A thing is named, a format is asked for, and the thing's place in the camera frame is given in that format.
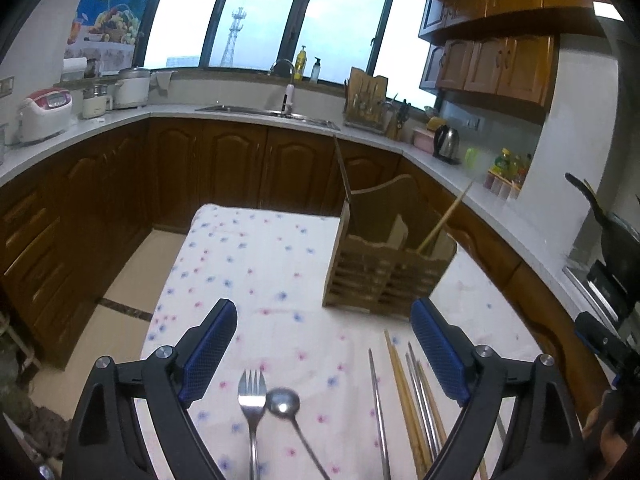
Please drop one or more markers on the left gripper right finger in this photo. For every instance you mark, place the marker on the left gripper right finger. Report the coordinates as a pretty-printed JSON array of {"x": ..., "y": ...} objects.
[{"x": 543, "y": 439}]

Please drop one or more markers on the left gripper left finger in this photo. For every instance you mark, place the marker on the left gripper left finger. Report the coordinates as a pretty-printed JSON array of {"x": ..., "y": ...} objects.
[{"x": 106, "y": 441}]

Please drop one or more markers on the metal chopstick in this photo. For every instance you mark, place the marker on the metal chopstick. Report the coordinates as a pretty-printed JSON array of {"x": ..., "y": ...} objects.
[
  {"x": 427, "y": 417},
  {"x": 439, "y": 426},
  {"x": 379, "y": 415}
]

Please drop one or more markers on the wooden chopstick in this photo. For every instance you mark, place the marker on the wooden chopstick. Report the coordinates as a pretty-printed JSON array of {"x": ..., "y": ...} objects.
[
  {"x": 427, "y": 246},
  {"x": 421, "y": 456}
]

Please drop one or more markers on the silver fork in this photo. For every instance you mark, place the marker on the silver fork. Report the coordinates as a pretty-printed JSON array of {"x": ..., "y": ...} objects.
[{"x": 252, "y": 397}]

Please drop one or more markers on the silver spoon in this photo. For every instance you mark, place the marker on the silver spoon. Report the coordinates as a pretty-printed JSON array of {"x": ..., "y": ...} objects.
[{"x": 284, "y": 403}]

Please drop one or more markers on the kitchen faucet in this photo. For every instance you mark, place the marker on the kitchen faucet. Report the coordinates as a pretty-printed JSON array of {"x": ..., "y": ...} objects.
[{"x": 285, "y": 70}]

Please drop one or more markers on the person's right hand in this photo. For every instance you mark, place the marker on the person's right hand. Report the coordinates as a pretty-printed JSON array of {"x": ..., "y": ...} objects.
[{"x": 611, "y": 437}]

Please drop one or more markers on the pink spice jar rack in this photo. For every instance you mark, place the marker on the pink spice jar rack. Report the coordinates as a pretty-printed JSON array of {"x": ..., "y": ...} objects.
[{"x": 501, "y": 187}]

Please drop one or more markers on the green cap seasoning bottle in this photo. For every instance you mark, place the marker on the green cap seasoning bottle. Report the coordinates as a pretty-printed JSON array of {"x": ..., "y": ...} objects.
[{"x": 502, "y": 165}]

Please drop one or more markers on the floral white tablecloth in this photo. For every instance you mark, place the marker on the floral white tablecloth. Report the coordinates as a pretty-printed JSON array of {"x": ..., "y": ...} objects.
[{"x": 273, "y": 266}]

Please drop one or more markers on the lower wooden cabinets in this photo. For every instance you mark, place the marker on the lower wooden cabinets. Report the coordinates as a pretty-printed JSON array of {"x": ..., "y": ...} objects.
[{"x": 70, "y": 222}]

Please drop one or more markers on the wooden cabinets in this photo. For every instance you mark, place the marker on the wooden cabinets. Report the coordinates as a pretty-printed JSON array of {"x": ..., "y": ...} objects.
[
  {"x": 505, "y": 49},
  {"x": 70, "y": 222}
]

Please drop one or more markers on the green cup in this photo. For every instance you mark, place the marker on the green cup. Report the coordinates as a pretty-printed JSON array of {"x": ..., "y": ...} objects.
[{"x": 470, "y": 159}]

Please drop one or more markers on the wooden utensil holder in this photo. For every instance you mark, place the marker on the wooden utensil holder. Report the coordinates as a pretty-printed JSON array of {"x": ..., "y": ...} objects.
[{"x": 374, "y": 266}]

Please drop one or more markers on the stainless electric kettle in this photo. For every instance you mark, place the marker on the stainless electric kettle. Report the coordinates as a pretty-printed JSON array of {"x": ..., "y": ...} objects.
[{"x": 446, "y": 144}]

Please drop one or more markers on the pink container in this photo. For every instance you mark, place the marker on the pink container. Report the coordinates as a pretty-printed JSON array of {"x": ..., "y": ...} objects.
[{"x": 423, "y": 139}]

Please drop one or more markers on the knife block with knives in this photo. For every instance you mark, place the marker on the knife block with knives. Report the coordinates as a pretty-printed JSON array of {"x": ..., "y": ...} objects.
[{"x": 397, "y": 121}]

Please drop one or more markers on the upper wooden cabinets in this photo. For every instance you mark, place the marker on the upper wooden cabinets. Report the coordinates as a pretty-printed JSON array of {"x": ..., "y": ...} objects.
[{"x": 505, "y": 49}]

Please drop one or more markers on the wooden cutting board rack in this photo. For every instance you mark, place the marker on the wooden cutting board rack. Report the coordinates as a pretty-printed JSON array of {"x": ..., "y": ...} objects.
[{"x": 364, "y": 100}]

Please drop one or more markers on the white red rice cooker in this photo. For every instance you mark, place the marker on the white red rice cooker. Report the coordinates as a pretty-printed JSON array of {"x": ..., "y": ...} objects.
[{"x": 44, "y": 113}]

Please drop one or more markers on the small white pot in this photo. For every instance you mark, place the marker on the small white pot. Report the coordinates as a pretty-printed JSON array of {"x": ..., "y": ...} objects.
[{"x": 96, "y": 101}]

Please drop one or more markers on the white electric cooker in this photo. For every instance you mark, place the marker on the white electric cooker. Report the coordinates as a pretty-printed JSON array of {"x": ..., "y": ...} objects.
[{"x": 131, "y": 88}]

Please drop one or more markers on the hanging dish cloth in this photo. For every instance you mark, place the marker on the hanging dish cloth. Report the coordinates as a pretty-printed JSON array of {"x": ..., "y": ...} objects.
[{"x": 161, "y": 80}]

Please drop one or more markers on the stainless steel sink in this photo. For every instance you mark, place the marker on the stainless steel sink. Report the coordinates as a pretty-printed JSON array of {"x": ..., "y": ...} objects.
[{"x": 291, "y": 117}]

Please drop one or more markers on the paper towel roll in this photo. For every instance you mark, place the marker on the paper towel roll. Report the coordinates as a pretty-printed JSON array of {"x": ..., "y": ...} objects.
[{"x": 74, "y": 68}]

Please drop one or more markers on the clear soap dispenser bottle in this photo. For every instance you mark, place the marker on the clear soap dispenser bottle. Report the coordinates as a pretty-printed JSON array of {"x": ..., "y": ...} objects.
[{"x": 315, "y": 71}]

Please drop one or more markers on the yellow oil bottle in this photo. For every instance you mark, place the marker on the yellow oil bottle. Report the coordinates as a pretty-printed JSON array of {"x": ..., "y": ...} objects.
[{"x": 300, "y": 63}]

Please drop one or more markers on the fruit beach poster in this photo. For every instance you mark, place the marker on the fruit beach poster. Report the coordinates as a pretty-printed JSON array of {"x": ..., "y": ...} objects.
[{"x": 106, "y": 31}]

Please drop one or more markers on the black wok handle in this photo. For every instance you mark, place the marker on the black wok handle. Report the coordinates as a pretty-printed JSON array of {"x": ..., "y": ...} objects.
[{"x": 591, "y": 196}]

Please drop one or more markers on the wall power socket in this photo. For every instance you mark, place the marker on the wall power socket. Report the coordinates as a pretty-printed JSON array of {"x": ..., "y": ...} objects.
[{"x": 6, "y": 86}]

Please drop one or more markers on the window frame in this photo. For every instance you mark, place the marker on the window frame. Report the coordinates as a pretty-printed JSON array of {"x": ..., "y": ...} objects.
[{"x": 377, "y": 36}]

